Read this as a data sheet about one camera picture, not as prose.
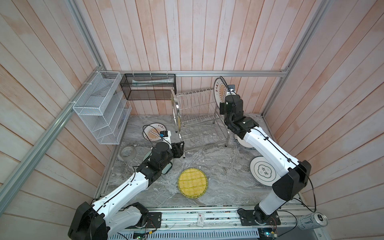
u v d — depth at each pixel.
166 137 0.69
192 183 0.85
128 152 0.98
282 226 0.72
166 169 0.93
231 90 0.61
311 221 0.63
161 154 0.58
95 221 0.39
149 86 1.03
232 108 0.54
